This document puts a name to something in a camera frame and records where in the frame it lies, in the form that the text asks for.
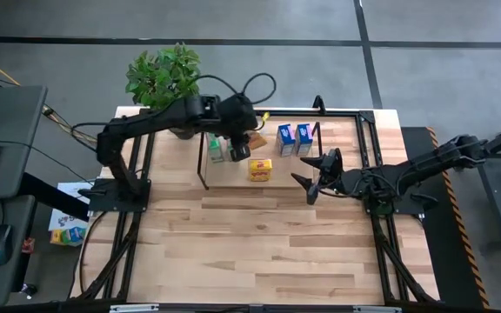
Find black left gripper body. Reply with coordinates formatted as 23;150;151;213
217;93;260;163

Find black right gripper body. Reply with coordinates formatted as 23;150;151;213
307;148;364;205

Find blue cereal box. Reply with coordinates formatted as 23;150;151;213
275;123;297;158
294;123;315;157

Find yellow Pops cereal box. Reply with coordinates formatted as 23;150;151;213
248;157;274;183

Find black metal wood shelf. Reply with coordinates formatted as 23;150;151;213
196;119;326;192

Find black plant pot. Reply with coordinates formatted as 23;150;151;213
170;125;197;141

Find green leafy plant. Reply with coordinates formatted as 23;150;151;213
124;43;203;110

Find black hazard-striped floor mat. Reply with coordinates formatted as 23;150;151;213
400;125;491;310

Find black desk leg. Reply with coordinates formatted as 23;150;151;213
17;172;90;222

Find boxes on floor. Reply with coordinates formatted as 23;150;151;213
48;181;94;234

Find black aluminium rig frame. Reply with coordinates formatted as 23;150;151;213
70;106;441;305

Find thin black cable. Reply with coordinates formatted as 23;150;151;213
0;138;93;183

